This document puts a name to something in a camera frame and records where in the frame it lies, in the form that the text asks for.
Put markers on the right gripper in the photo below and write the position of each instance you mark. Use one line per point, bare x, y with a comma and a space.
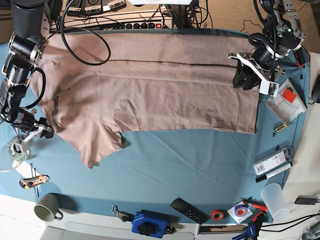
26, 123

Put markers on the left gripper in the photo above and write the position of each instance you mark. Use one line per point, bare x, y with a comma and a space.
266, 62

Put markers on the pink t-shirt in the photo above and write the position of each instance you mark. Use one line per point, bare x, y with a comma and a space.
152, 82

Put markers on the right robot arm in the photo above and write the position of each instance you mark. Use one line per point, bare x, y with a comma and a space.
31, 25

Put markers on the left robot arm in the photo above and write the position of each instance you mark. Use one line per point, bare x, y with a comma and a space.
281, 34

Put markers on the black zip ties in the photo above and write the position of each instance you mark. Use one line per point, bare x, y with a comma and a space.
34, 176

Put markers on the glass jar with black lid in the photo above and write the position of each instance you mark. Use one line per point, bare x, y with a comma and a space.
15, 156

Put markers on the white paper note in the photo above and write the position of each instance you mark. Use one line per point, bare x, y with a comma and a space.
26, 170

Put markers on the booklet with red square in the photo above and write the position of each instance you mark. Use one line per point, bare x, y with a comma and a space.
287, 105

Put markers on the orange utility knife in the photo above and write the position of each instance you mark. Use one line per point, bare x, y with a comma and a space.
27, 183

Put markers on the orange black clamp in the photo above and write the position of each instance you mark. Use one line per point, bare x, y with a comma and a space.
301, 57

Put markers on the grey coffee mug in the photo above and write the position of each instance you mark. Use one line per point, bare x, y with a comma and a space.
47, 208

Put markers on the black computer mouse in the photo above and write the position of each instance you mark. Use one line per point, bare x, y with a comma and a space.
315, 94

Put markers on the clear plastic case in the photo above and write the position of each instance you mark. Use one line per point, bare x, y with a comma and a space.
273, 161

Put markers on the black and white marker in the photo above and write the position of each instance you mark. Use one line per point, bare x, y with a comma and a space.
274, 172

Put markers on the white power strip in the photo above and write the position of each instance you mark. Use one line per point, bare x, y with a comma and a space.
121, 21

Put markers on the blue table cloth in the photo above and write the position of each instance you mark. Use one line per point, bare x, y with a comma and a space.
208, 168

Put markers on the translucent plastic cup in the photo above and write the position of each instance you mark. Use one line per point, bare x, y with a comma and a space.
274, 199

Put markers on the blue box with black knob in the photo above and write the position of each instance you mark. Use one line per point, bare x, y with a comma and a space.
149, 224

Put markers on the black power adapter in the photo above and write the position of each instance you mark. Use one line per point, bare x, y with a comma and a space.
306, 200

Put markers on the red tape roll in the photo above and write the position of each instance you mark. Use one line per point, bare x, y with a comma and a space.
218, 215

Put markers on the black remote control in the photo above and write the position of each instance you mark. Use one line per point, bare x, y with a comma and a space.
189, 211

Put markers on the blue clamp bottom right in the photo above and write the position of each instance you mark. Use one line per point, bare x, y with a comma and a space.
252, 230

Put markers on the metal carabiner keychain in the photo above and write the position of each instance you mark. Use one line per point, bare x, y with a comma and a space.
123, 216

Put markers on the red handled pliers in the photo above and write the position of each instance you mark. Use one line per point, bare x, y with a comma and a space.
254, 204

